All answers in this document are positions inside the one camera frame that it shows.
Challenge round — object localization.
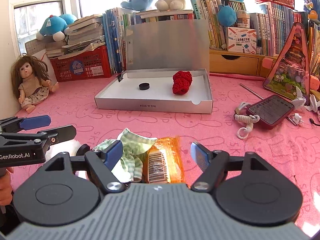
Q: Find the green striped cloth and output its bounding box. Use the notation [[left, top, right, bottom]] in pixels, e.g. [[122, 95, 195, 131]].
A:
[[93, 127, 158, 183]]

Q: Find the orange packet with barcode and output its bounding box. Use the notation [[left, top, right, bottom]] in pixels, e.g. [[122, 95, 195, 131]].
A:
[[143, 137, 185, 184]]

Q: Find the red crocheted item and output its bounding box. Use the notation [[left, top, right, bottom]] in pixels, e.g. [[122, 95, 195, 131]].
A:
[[172, 70, 193, 95]]

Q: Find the white fluffy plush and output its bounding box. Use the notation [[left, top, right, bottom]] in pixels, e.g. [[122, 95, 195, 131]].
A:
[[46, 139, 81, 161]]

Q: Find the person's left hand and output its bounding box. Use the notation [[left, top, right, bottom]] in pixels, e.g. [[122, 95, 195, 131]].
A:
[[0, 167, 14, 206]]

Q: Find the brown-haired doll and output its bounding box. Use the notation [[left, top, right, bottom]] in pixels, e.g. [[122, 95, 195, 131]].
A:
[[11, 53, 59, 113]]

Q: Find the red plastic crate left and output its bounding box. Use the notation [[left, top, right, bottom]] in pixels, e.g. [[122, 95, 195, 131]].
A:
[[50, 46, 112, 82]]

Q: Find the red-cased smartphone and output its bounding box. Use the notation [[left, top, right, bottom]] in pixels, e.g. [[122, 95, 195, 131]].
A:
[[246, 95, 294, 129]]

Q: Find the metal straw rod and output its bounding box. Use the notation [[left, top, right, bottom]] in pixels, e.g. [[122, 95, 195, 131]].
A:
[[239, 83, 264, 100]]

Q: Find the black round puck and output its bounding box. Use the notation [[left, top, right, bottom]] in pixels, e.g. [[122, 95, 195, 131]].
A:
[[138, 82, 150, 90]]

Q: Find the blue Doraemon plush left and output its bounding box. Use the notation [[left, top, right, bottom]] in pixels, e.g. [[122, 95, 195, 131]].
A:
[[36, 14, 77, 42]]

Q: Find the stack of worn books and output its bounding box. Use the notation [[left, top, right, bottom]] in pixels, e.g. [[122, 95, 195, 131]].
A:
[[46, 15, 105, 59]]

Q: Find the white origami crane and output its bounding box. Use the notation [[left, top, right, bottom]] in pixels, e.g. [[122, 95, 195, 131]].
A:
[[291, 86, 306, 110]]

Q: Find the wooden drawer shelf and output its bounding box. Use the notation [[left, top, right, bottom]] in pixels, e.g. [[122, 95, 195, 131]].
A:
[[209, 49, 277, 77]]

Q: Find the silver cardboard box with lid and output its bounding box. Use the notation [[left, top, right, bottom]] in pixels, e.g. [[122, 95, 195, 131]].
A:
[[95, 20, 213, 114]]

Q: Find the pink triangular toy house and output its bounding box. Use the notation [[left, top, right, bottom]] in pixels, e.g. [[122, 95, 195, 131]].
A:
[[263, 23, 310, 101]]

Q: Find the row of blue books left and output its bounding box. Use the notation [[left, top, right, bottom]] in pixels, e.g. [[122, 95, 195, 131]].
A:
[[103, 8, 126, 75]]

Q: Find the white label printer box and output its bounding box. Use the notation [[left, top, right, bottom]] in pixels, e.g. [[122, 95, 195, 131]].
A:
[[226, 27, 257, 54]]

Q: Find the blue plush ball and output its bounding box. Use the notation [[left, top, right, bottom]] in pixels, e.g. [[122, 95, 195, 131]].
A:
[[217, 5, 237, 27]]

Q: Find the white coiled phone strap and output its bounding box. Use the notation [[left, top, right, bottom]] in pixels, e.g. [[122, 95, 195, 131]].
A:
[[234, 101, 261, 140]]

